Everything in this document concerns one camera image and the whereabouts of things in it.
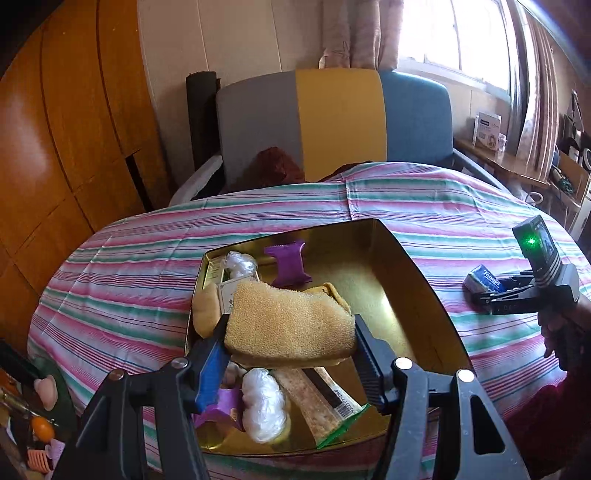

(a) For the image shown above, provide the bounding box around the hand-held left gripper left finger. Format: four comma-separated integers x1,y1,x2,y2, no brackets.
53,314,232,480

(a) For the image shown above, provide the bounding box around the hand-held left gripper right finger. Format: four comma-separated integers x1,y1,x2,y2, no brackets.
353,314,532,480

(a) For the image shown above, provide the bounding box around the blue tissue pack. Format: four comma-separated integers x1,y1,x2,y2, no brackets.
463,264,506,294

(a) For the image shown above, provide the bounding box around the white plastic bag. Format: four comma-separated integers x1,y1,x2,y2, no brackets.
241,368,289,444
225,251,259,280

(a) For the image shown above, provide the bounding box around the clear cracker packet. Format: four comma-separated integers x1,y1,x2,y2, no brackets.
272,364,372,449

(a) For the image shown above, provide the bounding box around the small white green box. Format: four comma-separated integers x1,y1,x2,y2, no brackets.
216,274,262,317

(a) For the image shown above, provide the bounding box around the gold square tin box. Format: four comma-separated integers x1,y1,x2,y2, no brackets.
185,218,474,457

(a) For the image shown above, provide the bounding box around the person's right hand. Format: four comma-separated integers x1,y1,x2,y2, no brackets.
538,295,591,370

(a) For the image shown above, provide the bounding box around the brown cardboard box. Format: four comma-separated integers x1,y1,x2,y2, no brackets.
556,150,591,199

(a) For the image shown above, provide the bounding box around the wooden side shelf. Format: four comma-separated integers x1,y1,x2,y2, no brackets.
455,137,583,217

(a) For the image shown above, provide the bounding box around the striped pink green tablecloth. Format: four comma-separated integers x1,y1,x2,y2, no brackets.
28,161,591,480

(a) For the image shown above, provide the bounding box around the dark green bag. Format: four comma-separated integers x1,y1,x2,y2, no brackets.
28,355,78,444

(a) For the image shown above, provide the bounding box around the white cardboard product box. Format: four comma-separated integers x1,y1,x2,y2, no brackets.
472,112,502,149

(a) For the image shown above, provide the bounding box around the pink heart-shaped object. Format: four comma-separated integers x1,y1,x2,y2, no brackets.
34,376,58,407

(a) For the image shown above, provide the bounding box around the beige striped curtain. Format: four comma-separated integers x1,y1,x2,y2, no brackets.
510,9,561,174

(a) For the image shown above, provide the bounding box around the orange round object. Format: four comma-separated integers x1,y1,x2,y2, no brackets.
30,415,56,439

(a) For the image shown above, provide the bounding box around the pink hair comb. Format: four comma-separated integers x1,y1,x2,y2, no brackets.
27,438,68,475

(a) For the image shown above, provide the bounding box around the dark maroon cloth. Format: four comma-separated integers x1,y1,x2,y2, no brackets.
323,161,372,182

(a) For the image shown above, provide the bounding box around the brown crumpled cloth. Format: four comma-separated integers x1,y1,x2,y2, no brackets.
221,147,306,195

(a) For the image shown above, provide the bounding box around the grey yellow blue chair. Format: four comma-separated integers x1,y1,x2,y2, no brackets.
168,68,513,208

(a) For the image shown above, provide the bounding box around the bright window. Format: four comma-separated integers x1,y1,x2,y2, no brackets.
399,0,525,100

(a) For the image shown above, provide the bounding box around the pink patterned curtain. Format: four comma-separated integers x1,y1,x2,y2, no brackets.
321,0,404,71

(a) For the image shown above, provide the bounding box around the wooden panel cabinet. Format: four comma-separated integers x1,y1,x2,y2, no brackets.
0,0,178,352

